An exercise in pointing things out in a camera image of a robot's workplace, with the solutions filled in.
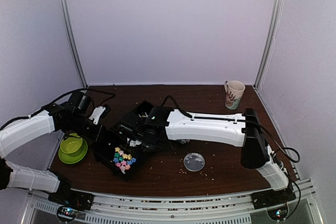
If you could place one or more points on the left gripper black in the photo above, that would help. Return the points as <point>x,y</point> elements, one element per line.
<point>95,135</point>

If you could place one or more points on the clear plastic jar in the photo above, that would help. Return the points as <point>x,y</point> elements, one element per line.
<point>184,141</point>

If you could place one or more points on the black three-compartment candy tray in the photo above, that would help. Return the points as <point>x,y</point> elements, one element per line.
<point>115,153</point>

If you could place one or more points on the round metal jar lid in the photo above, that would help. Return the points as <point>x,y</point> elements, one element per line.
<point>194,162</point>

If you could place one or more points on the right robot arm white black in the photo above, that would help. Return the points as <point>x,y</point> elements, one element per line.
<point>242,130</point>

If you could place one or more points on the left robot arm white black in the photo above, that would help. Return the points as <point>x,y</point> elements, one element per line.
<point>20,131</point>

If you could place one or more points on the green bowl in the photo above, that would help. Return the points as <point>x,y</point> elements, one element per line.
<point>72,145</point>

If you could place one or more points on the green plate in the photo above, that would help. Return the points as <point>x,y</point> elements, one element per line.
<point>70,159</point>

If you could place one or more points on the ceramic mug coral pattern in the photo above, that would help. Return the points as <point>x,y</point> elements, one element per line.
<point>234,91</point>

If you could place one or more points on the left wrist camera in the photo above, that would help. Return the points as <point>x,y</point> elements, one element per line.
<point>99,113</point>

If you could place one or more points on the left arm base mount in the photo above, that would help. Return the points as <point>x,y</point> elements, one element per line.
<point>65,195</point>

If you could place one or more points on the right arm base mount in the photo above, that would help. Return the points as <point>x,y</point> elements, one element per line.
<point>270,198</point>

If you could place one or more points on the left aluminium frame post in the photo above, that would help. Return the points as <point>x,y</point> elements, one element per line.
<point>72,43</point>

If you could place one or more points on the aluminium frame post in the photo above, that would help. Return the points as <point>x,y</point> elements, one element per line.
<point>269,44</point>
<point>72,43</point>

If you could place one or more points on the right aluminium frame post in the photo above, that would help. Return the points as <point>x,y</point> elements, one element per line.
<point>269,44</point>

